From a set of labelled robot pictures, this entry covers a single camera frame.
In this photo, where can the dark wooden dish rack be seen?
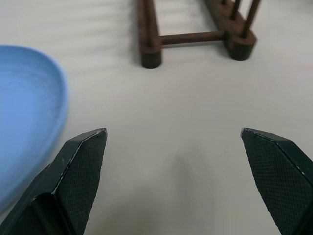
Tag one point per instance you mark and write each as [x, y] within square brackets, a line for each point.
[195, 31]

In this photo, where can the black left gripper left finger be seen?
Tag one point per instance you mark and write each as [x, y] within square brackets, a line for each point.
[73, 186]

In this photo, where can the blue plate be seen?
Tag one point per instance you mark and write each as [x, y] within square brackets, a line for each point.
[27, 117]

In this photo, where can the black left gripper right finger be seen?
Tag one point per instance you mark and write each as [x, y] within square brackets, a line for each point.
[281, 181]

